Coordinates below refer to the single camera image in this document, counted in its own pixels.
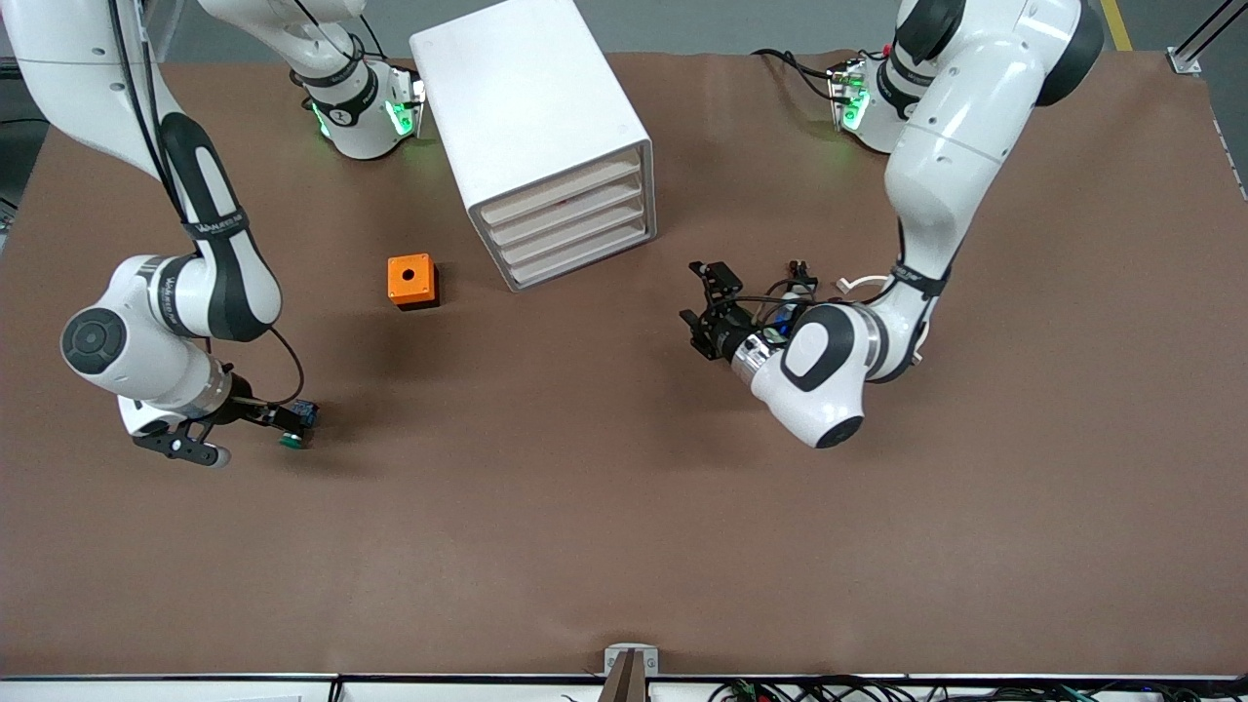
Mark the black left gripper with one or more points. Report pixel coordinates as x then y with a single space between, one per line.
726 336

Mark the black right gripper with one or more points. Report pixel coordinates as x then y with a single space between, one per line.
246 411

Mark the green push button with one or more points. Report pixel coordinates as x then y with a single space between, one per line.
308 414

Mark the white plastic drawer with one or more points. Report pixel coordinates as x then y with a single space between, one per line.
561 195
570 213
583 252
575 232

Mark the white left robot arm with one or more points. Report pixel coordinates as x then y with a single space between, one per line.
936 166

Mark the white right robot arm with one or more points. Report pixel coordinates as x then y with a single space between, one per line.
146 322

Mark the black rectangular push button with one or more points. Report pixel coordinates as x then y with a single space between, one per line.
804 286

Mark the orange button box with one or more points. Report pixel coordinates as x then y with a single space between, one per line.
409 278

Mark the white drawer cabinet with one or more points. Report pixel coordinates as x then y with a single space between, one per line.
526 88

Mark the brown table cover mat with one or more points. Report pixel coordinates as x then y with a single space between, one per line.
624 536

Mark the white curved bracket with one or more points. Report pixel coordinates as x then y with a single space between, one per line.
846 286

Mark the white table edge rail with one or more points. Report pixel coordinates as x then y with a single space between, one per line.
146 690

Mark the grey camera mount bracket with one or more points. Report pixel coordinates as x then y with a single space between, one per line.
613 662

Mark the aluminium frame profile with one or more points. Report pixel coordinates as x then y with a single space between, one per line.
1185 60

